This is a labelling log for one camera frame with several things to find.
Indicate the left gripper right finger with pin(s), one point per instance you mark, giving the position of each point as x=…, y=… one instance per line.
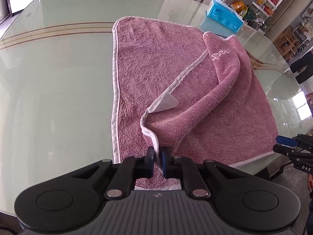
x=186, y=171

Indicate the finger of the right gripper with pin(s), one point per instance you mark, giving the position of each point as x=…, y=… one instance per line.
x=290, y=142
x=284, y=150

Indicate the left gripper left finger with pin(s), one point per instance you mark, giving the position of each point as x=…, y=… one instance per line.
x=128, y=172

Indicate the pink terry towel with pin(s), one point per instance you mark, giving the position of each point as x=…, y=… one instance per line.
x=191, y=91

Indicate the wooden rack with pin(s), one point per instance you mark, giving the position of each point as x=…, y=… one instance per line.
x=287, y=43

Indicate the white shelf with snacks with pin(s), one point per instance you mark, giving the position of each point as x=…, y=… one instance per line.
x=264, y=8

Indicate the blue tissue box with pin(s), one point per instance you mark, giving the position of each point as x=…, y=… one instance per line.
x=224, y=15

